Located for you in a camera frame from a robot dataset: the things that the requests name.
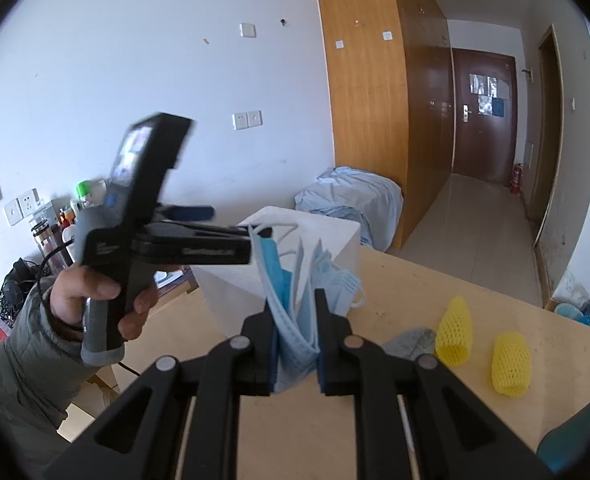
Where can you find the light blue bedding pile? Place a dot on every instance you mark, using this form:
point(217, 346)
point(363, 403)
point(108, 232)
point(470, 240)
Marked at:
point(350, 195)

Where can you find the green capped spray can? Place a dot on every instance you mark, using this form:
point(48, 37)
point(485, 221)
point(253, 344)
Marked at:
point(91, 192)

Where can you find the person's left hand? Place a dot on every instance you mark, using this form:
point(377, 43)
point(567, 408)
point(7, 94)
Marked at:
point(90, 285)

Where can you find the cardboard box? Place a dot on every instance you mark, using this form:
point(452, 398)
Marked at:
point(87, 405)

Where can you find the light blue face mask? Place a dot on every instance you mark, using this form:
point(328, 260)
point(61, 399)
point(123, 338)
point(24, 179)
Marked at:
point(297, 345)

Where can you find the white wall socket panel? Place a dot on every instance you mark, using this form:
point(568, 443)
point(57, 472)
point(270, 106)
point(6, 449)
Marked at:
point(22, 207)

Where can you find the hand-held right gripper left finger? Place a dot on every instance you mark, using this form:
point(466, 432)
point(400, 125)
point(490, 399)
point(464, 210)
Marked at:
point(274, 360)

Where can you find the magazine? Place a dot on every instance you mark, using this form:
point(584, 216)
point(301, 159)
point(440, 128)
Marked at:
point(172, 280)

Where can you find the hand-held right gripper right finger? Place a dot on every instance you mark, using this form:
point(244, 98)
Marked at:
point(320, 370)

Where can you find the wooden wardrobe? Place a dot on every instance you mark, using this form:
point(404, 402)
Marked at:
point(365, 85)

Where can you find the white wall switch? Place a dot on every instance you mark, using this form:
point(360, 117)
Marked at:
point(248, 30)

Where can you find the person's left forearm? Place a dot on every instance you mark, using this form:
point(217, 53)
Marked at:
point(20, 360)

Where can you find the wooden side door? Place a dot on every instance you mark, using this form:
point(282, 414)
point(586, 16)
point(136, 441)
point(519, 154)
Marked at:
point(547, 135)

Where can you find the brown entrance door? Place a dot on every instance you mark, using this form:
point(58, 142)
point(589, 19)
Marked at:
point(480, 150)

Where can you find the papers on door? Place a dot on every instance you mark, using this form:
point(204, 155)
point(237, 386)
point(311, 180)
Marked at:
point(487, 92)

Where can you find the teal basin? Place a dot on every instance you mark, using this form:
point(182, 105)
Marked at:
point(582, 315)

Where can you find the white foam box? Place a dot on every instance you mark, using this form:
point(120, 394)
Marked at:
point(225, 280)

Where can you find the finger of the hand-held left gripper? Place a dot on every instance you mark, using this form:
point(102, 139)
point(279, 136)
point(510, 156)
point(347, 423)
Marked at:
point(235, 231)
point(190, 212)

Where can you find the grey cloth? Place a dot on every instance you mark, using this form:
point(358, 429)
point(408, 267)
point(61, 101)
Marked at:
point(410, 342)

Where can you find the teal cup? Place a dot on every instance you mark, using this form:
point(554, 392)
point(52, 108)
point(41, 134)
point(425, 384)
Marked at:
point(567, 442)

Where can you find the red fire extinguisher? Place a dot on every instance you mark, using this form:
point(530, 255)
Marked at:
point(516, 180)

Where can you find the glass bottle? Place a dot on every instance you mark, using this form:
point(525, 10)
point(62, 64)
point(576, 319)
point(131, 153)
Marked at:
point(47, 242)

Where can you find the white double wall socket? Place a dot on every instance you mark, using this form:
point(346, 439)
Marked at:
point(247, 119)

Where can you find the yellow foam net sleeve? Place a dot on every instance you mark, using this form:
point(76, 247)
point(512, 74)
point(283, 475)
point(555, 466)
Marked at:
point(511, 365)
point(454, 330)

